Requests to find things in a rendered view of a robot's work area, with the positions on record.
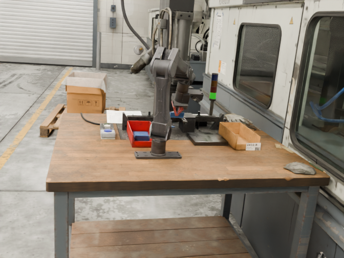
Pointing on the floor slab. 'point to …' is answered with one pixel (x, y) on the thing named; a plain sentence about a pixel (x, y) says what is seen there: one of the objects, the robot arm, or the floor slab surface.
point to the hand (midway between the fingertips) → (176, 114)
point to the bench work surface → (105, 183)
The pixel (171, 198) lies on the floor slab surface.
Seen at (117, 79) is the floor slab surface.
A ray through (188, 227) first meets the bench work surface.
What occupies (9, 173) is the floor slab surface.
